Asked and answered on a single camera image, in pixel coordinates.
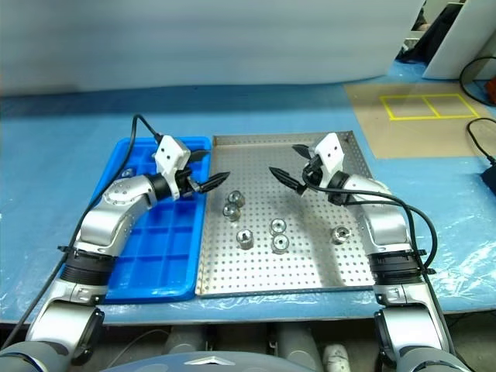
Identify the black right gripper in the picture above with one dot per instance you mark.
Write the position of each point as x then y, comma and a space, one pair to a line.
313, 173

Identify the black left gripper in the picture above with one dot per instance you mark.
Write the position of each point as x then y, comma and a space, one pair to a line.
187, 183

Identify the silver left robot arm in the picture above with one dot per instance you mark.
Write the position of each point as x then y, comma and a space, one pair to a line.
116, 197

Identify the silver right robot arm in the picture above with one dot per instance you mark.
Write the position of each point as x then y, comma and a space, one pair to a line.
383, 224

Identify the blue compartment tray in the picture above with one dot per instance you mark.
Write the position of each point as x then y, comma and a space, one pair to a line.
174, 240

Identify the perforated metal tray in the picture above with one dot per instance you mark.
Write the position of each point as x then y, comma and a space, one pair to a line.
310, 263

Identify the brown floor mat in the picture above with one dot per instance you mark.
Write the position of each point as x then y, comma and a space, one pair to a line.
407, 135

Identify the blue plastic table cover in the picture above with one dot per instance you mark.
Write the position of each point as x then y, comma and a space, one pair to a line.
58, 155

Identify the grey rounded cylinder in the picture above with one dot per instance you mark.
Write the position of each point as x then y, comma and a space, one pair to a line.
186, 341
298, 343

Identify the grey-blue robot chest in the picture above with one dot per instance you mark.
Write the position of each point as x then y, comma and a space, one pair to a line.
209, 362

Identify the white rounded object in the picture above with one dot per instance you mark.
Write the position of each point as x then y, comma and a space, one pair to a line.
336, 354

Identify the orange object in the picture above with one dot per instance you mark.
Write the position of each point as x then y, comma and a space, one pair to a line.
491, 87

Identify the white board panel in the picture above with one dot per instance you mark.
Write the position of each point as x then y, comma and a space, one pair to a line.
465, 38

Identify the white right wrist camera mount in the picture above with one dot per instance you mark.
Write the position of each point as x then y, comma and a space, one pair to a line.
329, 151

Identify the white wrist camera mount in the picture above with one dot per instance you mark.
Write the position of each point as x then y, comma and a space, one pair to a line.
170, 153
329, 151

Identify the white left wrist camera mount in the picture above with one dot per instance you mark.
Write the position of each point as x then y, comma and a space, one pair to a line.
170, 153

